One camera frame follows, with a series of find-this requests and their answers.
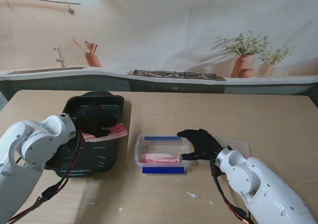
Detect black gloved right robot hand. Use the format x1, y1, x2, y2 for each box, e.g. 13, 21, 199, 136
176, 129, 224, 161

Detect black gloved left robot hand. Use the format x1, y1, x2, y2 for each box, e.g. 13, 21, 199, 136
74, 104, 120, 139

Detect raw bacon slice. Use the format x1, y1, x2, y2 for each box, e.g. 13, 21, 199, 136
81, 123, 130, 143

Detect clear lid with blue label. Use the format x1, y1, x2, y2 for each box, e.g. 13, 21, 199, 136
196, 134, 251, 165

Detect clear plastic container blue flaps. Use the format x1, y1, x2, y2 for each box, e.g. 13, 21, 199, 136
135, 134, 192, 175

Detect black baking tray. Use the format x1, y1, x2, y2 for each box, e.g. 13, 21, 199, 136
44, 91, 125, 179

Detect printed kitchen backdrop cloth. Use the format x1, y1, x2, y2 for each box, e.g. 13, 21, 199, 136
0, 0, 318, 95

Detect red black left arm cable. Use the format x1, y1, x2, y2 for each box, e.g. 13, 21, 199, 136
7, 127, 84, 224

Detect red black arm cable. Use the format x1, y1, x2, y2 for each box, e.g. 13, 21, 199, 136
7, 127, 84, 224
210, 159, 254, 224

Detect red black right arm cable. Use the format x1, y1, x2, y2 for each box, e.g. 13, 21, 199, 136
210, 159, 254, 224

